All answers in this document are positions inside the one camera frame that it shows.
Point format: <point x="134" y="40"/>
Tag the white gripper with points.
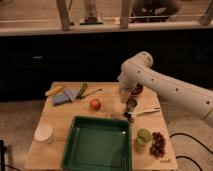
<point x="124" y="93"/>

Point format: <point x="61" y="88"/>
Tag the red apple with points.
<point x="95" y="104"/>

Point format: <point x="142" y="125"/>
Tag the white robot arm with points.
<point x="137" y="70"/>

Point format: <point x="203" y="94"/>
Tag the white paper cup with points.
<point x="44" y="133"/>

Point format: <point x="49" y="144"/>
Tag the dark red bowl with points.
<point x="137" y="90"/>

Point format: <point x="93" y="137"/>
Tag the blue folded cloth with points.
<point x="68" y="95"/>

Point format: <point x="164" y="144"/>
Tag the green square tray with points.
<point x="97" y="144"/>

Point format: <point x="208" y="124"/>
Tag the dark red grapes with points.
<point x="157" y="148"/>

